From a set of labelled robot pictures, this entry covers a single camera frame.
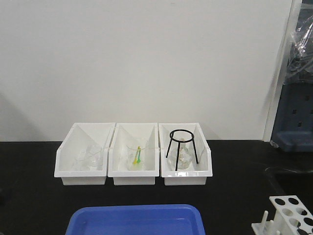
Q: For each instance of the round glass flask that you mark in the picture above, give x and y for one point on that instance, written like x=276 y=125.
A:
x=178 y=156

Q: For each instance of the white plastic bin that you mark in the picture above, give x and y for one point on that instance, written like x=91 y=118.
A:
x=78 y=138
x=125 y=134
x=195 y=174

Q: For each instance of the black metal tripod stand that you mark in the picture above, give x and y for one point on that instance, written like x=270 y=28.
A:
x=189 y=138

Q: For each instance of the blue-grey pegboard drying rack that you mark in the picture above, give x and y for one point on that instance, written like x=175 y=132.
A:
x=293 y=126

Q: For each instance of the blue plastic tray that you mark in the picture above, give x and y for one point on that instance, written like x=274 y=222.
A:
x=169 y=219

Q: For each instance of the clear plastic bag of pegs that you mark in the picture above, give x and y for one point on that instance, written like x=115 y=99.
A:
x=300 y=64

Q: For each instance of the green and yellow plastic spoons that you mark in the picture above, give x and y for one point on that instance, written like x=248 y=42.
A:
x=137 y=159

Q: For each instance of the right white plastic bin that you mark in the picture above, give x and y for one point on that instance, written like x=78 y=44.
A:
x=195 y=174

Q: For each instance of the black lab sink basin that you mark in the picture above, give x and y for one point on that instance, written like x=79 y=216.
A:
x=288 y=181

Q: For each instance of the glass beaker in middle bin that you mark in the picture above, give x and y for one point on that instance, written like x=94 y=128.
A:
x=131 y=150

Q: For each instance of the middle white plastic bin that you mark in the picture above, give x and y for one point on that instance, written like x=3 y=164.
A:
x=125 y=134

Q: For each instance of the white test tube rack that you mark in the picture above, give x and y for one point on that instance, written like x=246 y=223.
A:
x=291 y=218

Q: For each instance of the left white plastic bin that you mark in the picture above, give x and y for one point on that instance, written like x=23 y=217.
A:
x=78 y=138

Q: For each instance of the glass beakers in left bin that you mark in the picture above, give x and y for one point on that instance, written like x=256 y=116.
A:
x=90 y=159

